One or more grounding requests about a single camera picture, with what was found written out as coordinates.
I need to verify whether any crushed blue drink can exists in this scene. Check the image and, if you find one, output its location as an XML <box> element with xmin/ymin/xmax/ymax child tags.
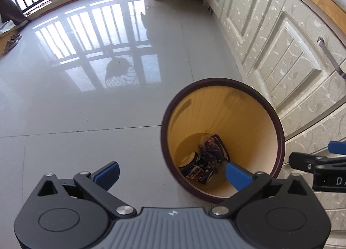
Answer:
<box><xmin>178</xmin><ymin>152</ymin><xmax>217</xmax><ymax>185</ymax></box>

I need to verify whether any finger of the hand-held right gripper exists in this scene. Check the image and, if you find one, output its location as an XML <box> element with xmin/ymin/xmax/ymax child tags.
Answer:
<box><xmin>328</xmin><ymin>141</ymin><xmax>346</xmax><ymax>155</ymax></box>
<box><xmin>288</xmin><ymin>152</ymin><xmax>346</xmax><ymax>173</ymax></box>

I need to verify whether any grey slipper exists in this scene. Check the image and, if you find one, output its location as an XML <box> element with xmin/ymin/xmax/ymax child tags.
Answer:
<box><xmin>7</xmin><ymin>34</ymin><xmax>22</xmax><ymax>46</ymax></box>
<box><xmin>2</xmin><ymin>39</ymin><xmax>19</xmax><ymax>55</ymax></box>

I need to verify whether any dark crumpled snack wrapper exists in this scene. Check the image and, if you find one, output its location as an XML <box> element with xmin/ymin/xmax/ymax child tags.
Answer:
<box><xmin>199</xmin><ymin>134</ymin><xmax>231</xmax><ymax>171</ymax></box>

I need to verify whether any cream embossed cabinet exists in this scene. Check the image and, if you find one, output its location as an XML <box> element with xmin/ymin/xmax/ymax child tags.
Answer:
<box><xmin>203</xmin><ymin>0</ymin><xmax>346</xmax><ymax>234</ymax></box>

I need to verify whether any dark brown curtain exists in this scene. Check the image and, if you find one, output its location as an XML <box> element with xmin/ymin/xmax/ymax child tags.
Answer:
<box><xmin>0</xmin><ymin>0</ymin><xmax>28</xmax><ymax>26</ymax></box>

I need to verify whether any yellow bin with brown rim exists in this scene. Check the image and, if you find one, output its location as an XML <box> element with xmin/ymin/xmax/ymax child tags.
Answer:
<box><xmin>160</xmin><ymin>78</ymin><xmax>285</xmax><ymax>203</ymax></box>

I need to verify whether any pale crumpled cloth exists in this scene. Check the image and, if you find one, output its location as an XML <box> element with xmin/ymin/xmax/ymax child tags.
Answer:
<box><xmin>0</xmin><ymin>20</ymin><xmax>17</xmax><ymax>36</ymax></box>

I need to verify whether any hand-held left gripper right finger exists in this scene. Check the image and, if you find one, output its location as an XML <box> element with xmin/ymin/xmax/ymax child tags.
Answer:
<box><xmin>209</xmin><ymin>162</ymin><xmax>315</xmax><ymax>218</ymax></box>

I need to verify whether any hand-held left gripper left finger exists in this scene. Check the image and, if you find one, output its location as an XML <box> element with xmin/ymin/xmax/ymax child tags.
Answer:
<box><xmin>28</xmin><ymin>161</ymin><xmax>138</xmax><ymax>218</ymax></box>

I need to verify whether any metal cabinet handle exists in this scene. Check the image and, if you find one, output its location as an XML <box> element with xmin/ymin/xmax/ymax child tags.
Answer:
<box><xmin>317</xmin><ymin>37</ymin><xmax>346</xmax><ymax>79</ymax></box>

